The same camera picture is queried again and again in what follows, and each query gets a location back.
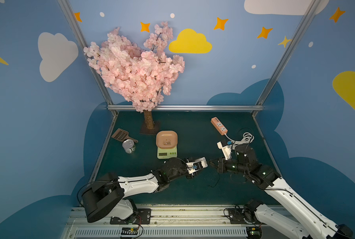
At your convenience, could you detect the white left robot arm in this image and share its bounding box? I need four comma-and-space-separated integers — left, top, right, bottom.
81, 157, 208, 223

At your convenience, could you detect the white power strip cable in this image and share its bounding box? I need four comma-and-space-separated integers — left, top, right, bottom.
225, 132, 255, 148

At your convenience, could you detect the orange power strip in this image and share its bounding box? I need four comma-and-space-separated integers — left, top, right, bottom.
211, 117, 228, 135

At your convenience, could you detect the pink panda dish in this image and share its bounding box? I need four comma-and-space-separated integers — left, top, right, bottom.
156, 130, 178, 149

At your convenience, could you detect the green electronic scale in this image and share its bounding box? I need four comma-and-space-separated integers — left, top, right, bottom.
157, 146, 178, 159

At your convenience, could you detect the brown litter scoop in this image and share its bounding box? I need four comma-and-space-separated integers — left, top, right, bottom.
111, 128, 138, 143

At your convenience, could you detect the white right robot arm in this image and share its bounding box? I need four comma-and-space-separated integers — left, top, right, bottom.
215, 141, 353, 239

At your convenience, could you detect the aluminium frame post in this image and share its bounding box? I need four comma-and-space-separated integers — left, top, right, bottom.
256, 0, 322, 108

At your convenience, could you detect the slotted aluminium base rail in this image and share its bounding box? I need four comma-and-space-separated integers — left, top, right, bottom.
61, 204, 257, 239

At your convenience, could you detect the black usb cable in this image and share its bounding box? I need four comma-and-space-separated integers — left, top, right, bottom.
207, 159, 226, 189

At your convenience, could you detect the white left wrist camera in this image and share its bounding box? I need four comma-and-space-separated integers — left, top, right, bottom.
192, 157, 208, 171

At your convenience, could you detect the aluminium frame rail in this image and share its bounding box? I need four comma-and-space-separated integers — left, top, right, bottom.
107, 104, 265, 112

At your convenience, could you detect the silver tin can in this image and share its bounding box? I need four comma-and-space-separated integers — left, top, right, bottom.
122, 139, 136, 154

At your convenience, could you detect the pink cherry blossom tree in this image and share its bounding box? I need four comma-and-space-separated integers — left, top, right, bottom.
83, 22, 185, 133

